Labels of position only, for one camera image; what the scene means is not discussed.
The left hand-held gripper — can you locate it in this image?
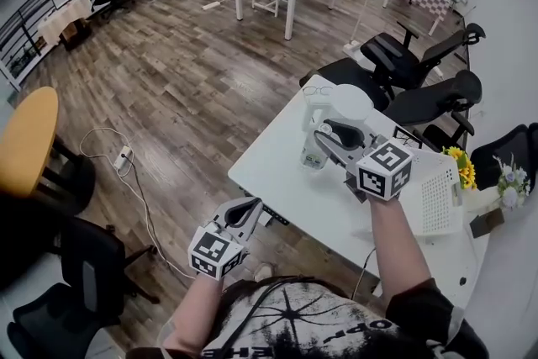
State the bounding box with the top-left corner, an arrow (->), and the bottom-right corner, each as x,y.
187,197 -> 265,281

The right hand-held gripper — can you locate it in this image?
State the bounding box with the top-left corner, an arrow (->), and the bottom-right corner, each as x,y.
313,118 -> 415,203

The clear plastic bottle with label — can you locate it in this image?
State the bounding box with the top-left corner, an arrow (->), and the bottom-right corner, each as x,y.
298,121 -> 331,176

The white plastic laundry basket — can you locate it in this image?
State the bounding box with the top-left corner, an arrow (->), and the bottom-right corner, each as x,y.
394,146 -> 464,243

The person's left forearm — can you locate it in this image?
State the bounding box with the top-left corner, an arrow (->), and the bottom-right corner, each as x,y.
161,275 -> 226,354

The person's right forearm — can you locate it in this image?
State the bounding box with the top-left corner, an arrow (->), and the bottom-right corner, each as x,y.
368,195 -> 434,300

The brown holder box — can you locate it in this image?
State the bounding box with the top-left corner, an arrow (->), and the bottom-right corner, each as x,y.
469,209 -> 504,239

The black under-table power strip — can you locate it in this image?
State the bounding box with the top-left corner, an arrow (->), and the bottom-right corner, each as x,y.
241,187 -> 292,226

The white kettle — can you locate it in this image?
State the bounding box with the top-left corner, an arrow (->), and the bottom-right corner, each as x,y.
301,83 -> 374,144

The white table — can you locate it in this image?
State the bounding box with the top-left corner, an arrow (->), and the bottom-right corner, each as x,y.
228,73 -> 491,299

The white floor stand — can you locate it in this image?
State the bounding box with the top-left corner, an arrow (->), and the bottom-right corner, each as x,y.
342,0 -> 376,58

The yellow sunflower bouquet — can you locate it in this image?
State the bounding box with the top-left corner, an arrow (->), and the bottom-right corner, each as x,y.
443,145 -> 478,190

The black white printed t-shirt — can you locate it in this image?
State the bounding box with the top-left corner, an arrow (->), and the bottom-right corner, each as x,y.
125,275 -> 491,359

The pale blue flower bouquet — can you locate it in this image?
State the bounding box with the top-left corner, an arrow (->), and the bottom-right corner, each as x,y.
493,155 -> 532,210

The yellow round table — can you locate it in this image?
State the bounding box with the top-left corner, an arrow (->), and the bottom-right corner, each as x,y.
0,86 -> 96,215

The cream cloth table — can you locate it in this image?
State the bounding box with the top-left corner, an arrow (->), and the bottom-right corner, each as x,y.
37,0 -> 92,48

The black metal railing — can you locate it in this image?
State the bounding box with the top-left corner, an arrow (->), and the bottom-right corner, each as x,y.
0,0 -> 194,92

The black picture frame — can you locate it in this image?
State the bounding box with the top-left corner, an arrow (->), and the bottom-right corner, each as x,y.
393,126 -> 424,149

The black headset cable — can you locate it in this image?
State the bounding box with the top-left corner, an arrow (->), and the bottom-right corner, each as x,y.
214,275 -> 295,359

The white floor cable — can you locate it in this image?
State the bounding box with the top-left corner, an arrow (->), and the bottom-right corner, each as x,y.
79,126 -> 198,281

